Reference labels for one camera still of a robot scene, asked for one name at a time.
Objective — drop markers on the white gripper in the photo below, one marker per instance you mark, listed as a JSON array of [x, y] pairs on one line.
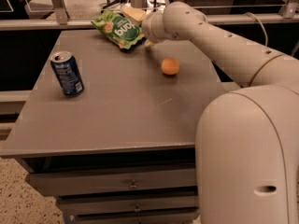
[[147, 27]]

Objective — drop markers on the green rice chip bag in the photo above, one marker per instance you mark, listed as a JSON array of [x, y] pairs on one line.
[[118, 29]]

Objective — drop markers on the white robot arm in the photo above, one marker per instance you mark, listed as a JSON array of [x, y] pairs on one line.
[[247, 140]]

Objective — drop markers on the orange fruit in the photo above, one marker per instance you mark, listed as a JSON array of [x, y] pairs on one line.
[[170, 66]]

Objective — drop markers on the blue soda can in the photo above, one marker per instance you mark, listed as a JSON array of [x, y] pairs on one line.
[[65, 68]]

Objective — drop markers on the grey drawer cabinet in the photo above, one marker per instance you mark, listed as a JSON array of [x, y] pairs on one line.
[[122, 152]]

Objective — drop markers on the metal railing frame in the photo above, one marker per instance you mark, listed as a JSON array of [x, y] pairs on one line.
[[77, 14]]

